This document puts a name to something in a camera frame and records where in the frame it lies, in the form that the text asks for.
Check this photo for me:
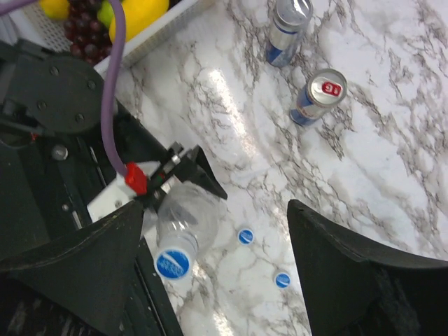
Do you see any upright energy drink can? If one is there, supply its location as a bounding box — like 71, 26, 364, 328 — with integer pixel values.
289, 69, 347, 126

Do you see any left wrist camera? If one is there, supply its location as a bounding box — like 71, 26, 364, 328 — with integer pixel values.
87, 162, 158, 223

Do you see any green lime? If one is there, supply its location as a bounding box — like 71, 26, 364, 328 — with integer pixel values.
97, 1, 114, 28

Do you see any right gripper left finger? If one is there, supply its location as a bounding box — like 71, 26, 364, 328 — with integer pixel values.
1, 202, 142, 335

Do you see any upside-down energy drink can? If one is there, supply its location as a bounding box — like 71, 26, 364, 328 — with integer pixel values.
265, 0, 313, 67

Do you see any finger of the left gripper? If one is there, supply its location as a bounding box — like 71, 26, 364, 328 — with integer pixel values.
180, 146, 228, 200

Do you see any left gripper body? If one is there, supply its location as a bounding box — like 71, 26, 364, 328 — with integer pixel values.
115, 142, 193, 209

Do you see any dark purple grape bunch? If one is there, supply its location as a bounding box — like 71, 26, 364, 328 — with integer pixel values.
63, 0, 112, 66

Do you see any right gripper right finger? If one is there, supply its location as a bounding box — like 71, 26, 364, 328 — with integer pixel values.
287, 199, 447, 335

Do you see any yellow mango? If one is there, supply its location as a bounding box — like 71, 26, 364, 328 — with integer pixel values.
121, 0, 169, 41

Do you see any white fruit basket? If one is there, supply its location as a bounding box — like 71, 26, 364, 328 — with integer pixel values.
1, 0, 216, 69

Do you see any blue bottle cap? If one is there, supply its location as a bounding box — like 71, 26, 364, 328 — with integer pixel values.
237, 228, 254, 246
273, 270, 291, 289
154, 248, 193, 281

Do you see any clear unlabelled plastic bottle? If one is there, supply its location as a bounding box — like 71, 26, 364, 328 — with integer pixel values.
153, 181, 223, 277

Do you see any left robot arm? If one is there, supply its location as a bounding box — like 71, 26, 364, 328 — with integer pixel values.
1, 40, 116, 270

